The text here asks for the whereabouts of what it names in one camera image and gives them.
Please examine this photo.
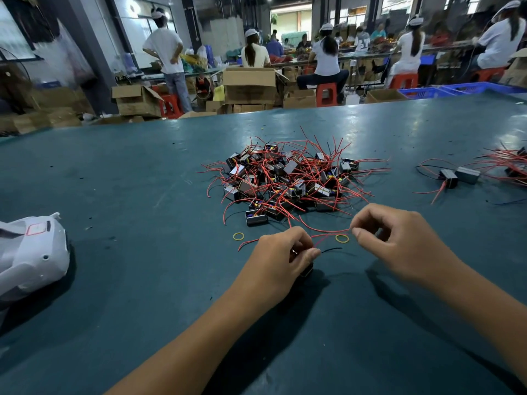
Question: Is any person's left hand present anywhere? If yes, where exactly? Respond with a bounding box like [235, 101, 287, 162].
[231, 226, 322, 319]

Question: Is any person's right hand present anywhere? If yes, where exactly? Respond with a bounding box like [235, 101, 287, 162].
[351, 203, 462, 286]

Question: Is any central pile of wired modules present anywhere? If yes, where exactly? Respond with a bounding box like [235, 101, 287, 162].
[201, 136, 392, 235]

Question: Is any person's left forearm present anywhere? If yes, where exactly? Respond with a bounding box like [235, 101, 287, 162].
[107, 300, 265, 395]

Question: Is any person's right forearm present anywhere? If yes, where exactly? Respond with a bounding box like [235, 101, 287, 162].
[432, 255, 527, 383]

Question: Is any shallow cardboard box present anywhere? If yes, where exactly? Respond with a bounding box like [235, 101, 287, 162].
[365, 88, 408, 104]

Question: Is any blue plastic crate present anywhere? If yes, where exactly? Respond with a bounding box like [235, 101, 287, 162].
[440, 83, 527, 96]
[399, 88, 450, 99]

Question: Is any red plastic stool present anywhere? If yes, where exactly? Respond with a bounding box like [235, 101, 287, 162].
[478, 68, 507, 83]
[160, 94, 182, 119]
[390, 73, 419, 89]
[316, 83, 339, 107]

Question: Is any low cardboard box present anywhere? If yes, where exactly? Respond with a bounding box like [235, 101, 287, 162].
[283, 88, 318, 109]

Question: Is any large closed cardboard box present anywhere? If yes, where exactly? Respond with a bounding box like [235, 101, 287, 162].
[222, 68, 279, 104]

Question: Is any tilted cardboard box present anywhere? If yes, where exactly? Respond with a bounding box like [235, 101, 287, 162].
[501, 49, 527, 87]

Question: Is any open cardboard box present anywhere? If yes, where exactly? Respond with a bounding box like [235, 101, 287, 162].
[112, 83, 166, 117]

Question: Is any white plastic shell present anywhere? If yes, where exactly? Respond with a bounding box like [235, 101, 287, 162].
[0, 212, 71, 303]

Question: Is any black standing fan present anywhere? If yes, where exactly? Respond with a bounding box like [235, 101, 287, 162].
[0, 49, 42, 116]

